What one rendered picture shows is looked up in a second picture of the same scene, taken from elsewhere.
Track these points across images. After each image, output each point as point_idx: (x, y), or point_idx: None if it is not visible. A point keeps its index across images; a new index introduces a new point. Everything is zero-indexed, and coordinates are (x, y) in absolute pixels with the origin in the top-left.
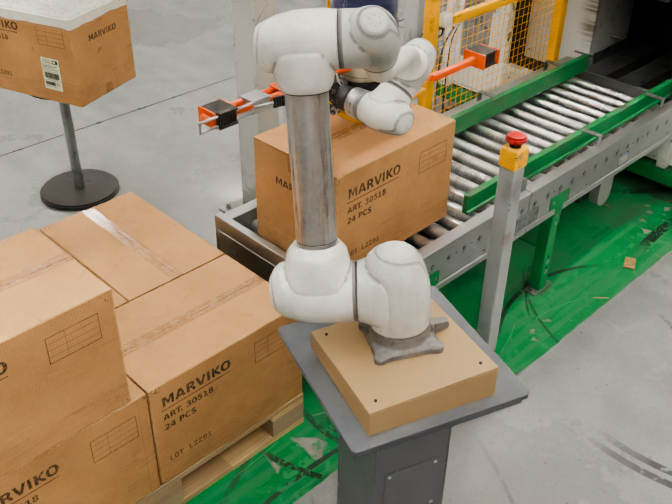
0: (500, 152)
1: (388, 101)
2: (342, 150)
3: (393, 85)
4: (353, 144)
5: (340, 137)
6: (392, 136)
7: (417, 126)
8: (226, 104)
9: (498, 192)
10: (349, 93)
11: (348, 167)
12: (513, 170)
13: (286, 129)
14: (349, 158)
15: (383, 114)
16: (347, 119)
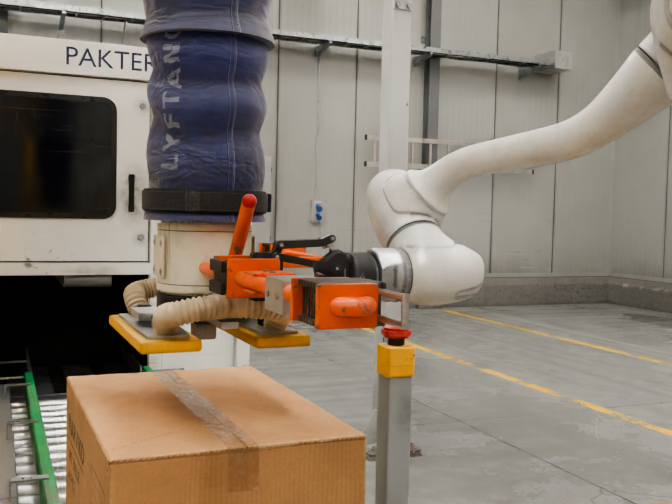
0: (390, 357)
1: (453, 243)
2: (267, 418)
3: (433, 224)
4: (254, 410)
5: (217, 413)
6: (257, 392)
7: (243, 379)
8: (336, 278)
9: (392, 420)
10: (382, 254)
11: (334, 424)
12: (412, 374)
13: (124, 435)
14: (302, 419)
15: (466, 261)
16: (285, 346)
